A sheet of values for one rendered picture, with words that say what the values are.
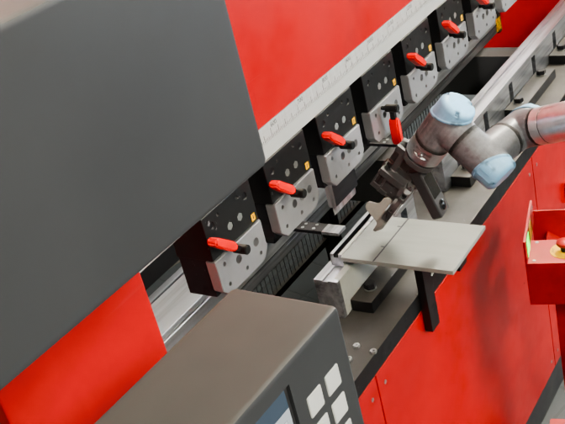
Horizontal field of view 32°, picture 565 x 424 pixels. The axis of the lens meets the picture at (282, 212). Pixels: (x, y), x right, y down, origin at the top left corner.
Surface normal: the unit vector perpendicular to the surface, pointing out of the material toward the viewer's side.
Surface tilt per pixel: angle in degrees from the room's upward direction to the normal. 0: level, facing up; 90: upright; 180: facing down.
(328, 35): 90
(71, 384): 90
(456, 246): 0
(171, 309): 0
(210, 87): 90
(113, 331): 90
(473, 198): 0
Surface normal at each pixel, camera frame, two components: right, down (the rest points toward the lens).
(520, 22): -0.50, 0.50
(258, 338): -0.22, -0.86
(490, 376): 0.83, 0.08
